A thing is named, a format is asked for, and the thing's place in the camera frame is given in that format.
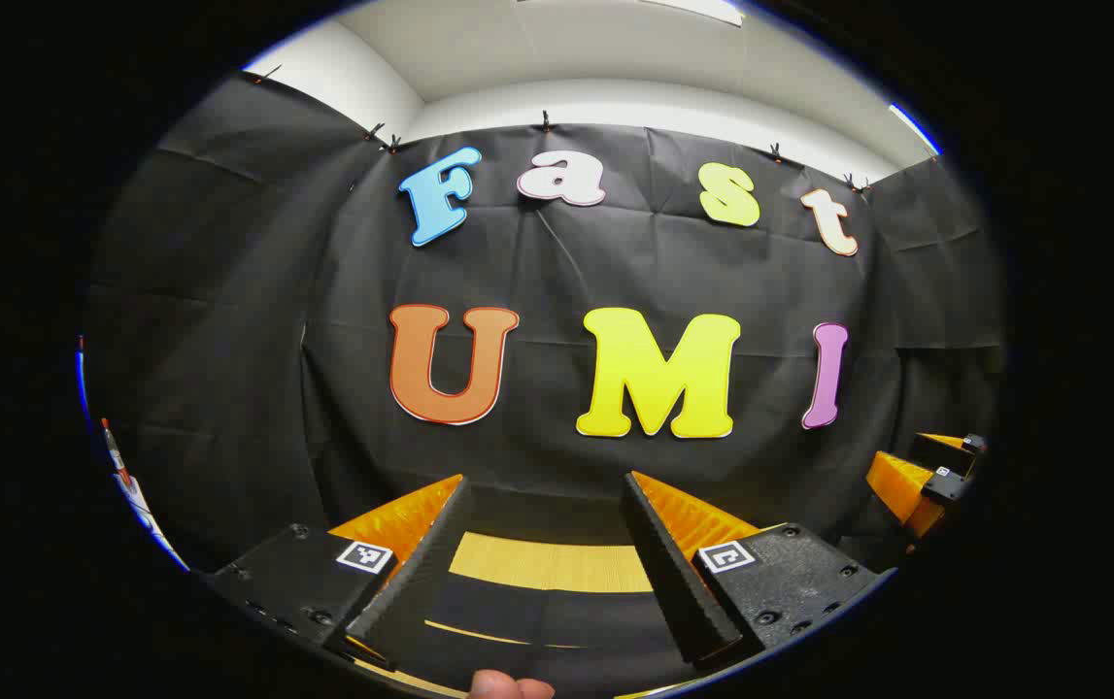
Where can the ceiling light panel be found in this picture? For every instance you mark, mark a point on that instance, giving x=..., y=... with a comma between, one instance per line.
x=702, y=8

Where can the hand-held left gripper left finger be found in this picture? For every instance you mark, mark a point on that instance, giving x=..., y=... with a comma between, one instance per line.
x=416, y=582

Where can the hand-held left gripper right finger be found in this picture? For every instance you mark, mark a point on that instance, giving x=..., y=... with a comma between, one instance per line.
x=673, y=573

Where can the white printed banner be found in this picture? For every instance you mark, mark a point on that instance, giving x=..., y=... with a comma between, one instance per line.
x=141, y=510

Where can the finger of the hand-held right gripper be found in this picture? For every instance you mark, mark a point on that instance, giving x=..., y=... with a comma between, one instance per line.
x=940, y=451
x=945, y=485

